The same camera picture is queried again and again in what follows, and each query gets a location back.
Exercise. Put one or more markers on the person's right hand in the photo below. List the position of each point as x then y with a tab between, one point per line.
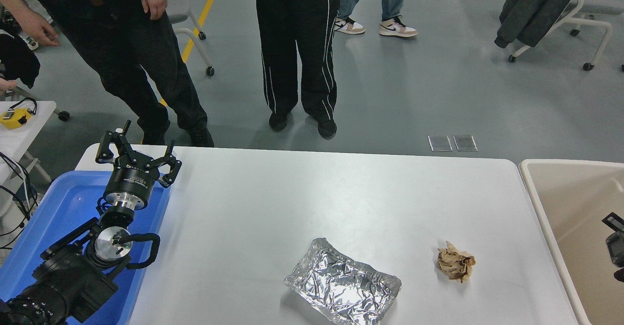
39	30

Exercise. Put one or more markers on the large pale bin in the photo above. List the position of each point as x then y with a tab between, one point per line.
570	218

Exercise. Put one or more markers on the crumpled tan paper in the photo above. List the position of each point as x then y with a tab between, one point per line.
456	262

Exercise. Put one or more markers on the white chair under jacket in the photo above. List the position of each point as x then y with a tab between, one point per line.
592	23

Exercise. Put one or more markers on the blue plastic tray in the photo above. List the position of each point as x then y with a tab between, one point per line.
63	203

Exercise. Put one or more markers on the person in striped trousers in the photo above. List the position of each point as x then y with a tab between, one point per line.
297	32

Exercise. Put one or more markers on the yellow handheld device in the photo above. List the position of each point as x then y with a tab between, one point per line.
14	118

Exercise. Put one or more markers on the black garment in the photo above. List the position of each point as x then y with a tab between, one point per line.
17	57

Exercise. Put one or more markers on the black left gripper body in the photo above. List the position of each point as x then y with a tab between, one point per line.
130	181

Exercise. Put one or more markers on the crumpled foil tray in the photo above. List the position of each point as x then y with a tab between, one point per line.
341	281

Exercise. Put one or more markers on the small white side table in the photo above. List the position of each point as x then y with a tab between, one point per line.
29	135

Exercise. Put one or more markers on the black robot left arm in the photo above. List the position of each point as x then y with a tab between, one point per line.
73	276

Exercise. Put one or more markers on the clear floor plate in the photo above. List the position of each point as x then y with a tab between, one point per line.
440	143
465	143

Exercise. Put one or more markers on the person's hand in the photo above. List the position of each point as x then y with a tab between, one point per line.
7	84

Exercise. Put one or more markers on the white-framed caster chair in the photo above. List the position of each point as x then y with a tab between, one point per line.
178	3

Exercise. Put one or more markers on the person in plain black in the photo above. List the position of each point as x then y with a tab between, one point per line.
122	47

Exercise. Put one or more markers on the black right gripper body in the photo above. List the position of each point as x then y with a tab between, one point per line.
616	249

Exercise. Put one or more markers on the dark grey jacket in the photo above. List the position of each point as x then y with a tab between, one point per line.
536	3

